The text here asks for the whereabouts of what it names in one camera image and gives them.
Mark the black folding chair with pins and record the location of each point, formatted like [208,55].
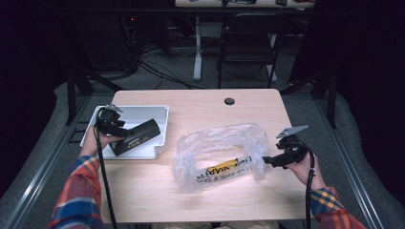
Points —
[254,35]

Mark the dark equipment cabinet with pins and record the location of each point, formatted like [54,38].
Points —
[105,41]

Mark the white desk leg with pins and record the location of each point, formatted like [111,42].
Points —
[197,57]

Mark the person's right hand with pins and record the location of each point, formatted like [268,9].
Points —
[305,173]

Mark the black rectangular box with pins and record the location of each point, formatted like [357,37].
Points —
[143,133]

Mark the person's left hand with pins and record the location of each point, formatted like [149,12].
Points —
[95,143]

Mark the white plastic bin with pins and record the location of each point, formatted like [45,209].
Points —
[149,111]

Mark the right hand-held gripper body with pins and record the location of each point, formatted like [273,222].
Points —
[293,152]

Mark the dark table grommet hole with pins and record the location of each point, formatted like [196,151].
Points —
[229,101]

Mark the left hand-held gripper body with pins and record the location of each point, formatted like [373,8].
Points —
[110,125]

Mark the black metal stand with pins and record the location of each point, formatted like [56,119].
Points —
[71,95]
[332,95]

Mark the aluminium floor rail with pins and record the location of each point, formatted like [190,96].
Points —
[350,171]
[35,184]

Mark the dark curtain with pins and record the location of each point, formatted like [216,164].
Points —
[372,79]
[28,63]

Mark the clear plastic smiley bag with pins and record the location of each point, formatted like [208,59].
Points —
[223,136]

